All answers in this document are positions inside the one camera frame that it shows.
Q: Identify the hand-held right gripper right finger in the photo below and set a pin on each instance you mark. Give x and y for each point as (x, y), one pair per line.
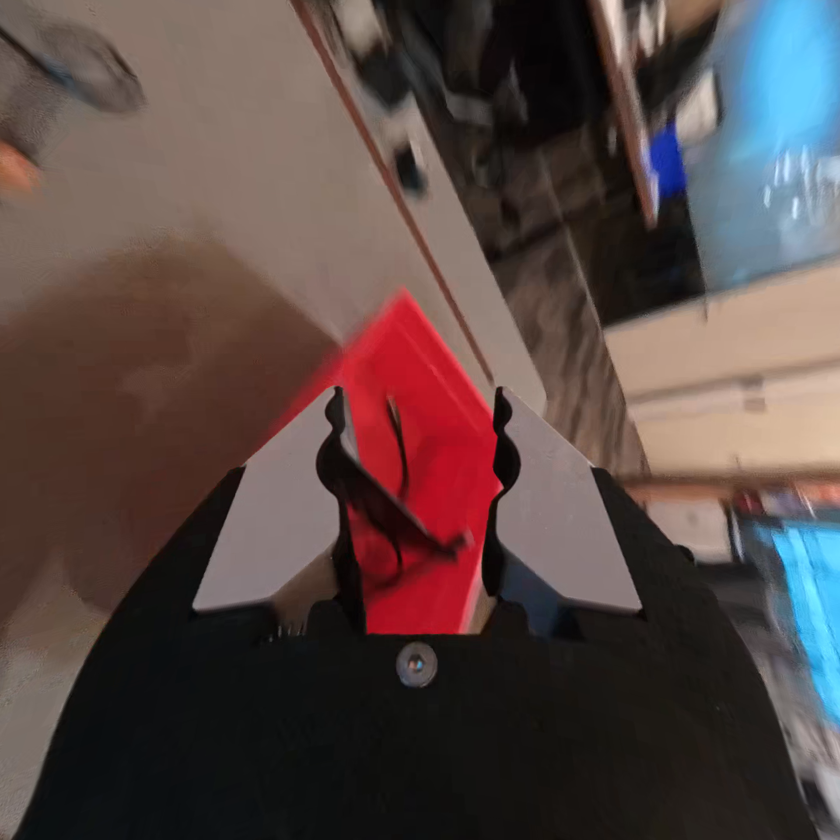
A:
(564, 525)

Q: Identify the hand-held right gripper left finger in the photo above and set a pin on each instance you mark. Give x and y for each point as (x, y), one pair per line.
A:
(275, 525)

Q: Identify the red plastic bin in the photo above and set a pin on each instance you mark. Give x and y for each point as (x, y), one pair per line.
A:
(433, 407)

